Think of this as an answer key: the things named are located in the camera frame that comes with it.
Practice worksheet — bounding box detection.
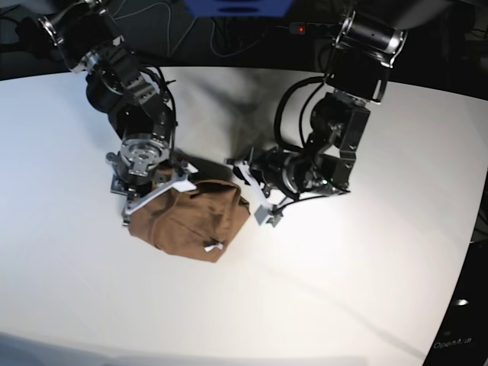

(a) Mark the black power strip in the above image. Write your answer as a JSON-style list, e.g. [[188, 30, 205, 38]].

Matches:
[[288, 22, 341, 37]]

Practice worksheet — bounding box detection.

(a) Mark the blue box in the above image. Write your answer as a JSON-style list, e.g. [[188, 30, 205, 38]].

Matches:
[[185, 0, 293, 18]]

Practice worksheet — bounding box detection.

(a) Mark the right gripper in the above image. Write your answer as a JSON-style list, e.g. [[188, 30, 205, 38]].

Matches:
[[106, 135, 179, 198]]

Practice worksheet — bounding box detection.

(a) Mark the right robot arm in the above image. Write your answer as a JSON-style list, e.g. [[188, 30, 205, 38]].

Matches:
[[39, 1, 176, 198]]

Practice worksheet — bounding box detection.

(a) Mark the brown T-shirt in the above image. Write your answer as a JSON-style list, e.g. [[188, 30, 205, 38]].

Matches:
[[127, 150, 252, 264]]

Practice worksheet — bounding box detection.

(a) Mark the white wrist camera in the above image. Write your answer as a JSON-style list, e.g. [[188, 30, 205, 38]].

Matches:
[[254, 205, 283, 227], [169, 174, 197, 193]]

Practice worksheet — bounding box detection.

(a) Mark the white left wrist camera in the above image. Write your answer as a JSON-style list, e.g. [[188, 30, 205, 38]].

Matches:
[[254, 205, 283, 227]]

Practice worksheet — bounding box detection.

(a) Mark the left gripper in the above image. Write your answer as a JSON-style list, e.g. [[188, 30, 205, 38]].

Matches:
[[232, 146, 300, 201]]

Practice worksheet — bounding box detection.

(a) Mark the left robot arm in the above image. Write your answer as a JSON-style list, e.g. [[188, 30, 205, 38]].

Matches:
[[229, 1, 450, 201]]

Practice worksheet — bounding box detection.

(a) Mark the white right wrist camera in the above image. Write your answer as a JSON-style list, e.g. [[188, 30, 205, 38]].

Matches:
[[169, 174, 197, 193]]

